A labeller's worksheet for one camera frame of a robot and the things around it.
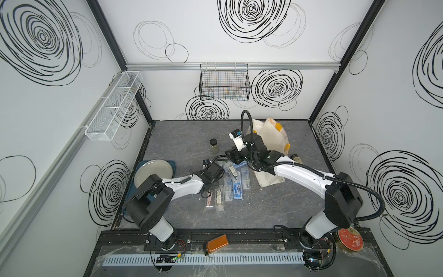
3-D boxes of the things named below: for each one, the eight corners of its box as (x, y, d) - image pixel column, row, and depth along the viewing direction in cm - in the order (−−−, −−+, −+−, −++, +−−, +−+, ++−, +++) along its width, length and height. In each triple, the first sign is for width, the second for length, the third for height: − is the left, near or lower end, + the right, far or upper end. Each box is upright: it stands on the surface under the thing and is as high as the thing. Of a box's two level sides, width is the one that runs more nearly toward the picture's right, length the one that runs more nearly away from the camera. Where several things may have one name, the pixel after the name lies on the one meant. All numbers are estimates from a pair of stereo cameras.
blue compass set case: (233, 199, 87) (233, 197, 86) (232, 173, 97) (232, 171, 95) (242, 199, 87) (242, 197, 86) (240, 173, 97) (240, 171, 95)
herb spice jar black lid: (211, 154, 105) (209, 144, 97) (211, 148, 108) (210, 138, 100) (218, 154, 105) (217, 144, 97) (218, 148, 108) (218, 138, 100)
